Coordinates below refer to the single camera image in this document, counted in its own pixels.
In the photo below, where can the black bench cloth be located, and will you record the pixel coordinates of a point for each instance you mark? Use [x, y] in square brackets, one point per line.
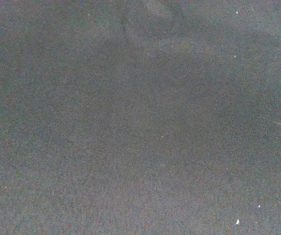
[140, 117]

